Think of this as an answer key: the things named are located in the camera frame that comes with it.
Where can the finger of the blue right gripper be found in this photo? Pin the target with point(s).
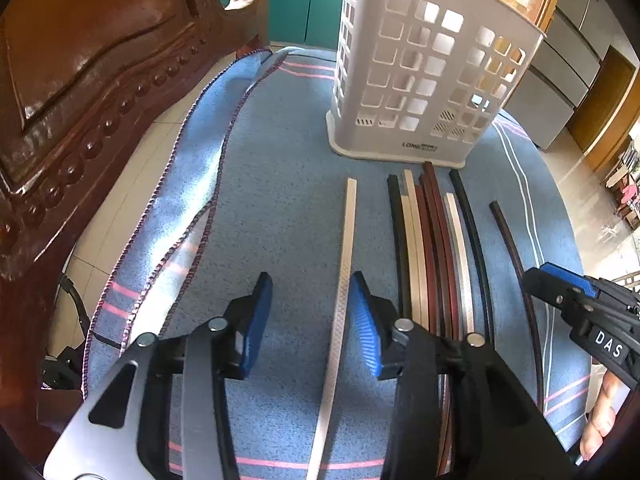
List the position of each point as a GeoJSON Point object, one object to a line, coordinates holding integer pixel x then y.
{"type": "Point", "coordinates": [576, 280]}

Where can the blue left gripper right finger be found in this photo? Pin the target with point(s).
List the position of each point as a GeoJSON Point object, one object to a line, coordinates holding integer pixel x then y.
{"type": "Point", "coordinates": [360, 304]}

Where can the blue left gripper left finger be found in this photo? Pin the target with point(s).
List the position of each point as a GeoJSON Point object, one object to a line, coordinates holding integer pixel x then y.
{"type": "Point", "coordinates": [253, 313]}

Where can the silver metal chopstick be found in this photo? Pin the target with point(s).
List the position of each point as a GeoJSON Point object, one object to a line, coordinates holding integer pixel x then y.
{"type": "Point", "coordinates": [337, 334]}

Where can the dark brown chopstick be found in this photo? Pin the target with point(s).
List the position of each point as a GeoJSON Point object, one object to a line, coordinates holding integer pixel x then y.
{"type": "Point", "coordinates": [531, 319]}

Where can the person right hand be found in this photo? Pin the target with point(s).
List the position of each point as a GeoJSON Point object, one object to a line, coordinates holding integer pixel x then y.
{"type": "Point", "coordinates": [602, 418]}

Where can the beige chopstick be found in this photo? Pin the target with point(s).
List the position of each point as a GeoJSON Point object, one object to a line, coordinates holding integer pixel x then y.
{"type": "Point", "coordinates": [415, 249]}

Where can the dark red chopstick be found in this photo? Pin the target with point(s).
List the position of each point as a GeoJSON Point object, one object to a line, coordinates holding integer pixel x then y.
{"type": "Point", "coordinates": [430, 265]}
{"type": "Point", "coordinates": [446, 278]}

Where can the silver grey chopstick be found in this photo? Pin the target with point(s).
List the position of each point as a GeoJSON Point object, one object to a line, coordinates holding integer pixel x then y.
{"type": "Point", "coordinates": [461, 263]}

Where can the blue plaid tablecloth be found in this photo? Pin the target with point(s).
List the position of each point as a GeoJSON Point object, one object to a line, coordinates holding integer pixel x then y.
{"type": "Point", "coordinates": [254, 187]}

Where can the black thin chopstick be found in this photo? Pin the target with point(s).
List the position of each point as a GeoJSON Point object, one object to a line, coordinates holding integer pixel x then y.
{"type": "Point", "coordinates": [478, 255]}

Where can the silver refrigerator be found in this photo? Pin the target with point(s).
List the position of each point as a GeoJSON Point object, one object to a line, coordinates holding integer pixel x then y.
{"type": "Point", "coordinates": [578, 77]}

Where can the white plastic utensil basket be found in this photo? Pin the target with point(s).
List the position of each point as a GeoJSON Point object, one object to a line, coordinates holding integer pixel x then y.
{"type": "Point", "coordinates": [421, 80]}

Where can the carved wooden chair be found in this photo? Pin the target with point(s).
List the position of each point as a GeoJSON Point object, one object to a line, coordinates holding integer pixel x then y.
{"type": "Point", "coordinates": [81, 81]}

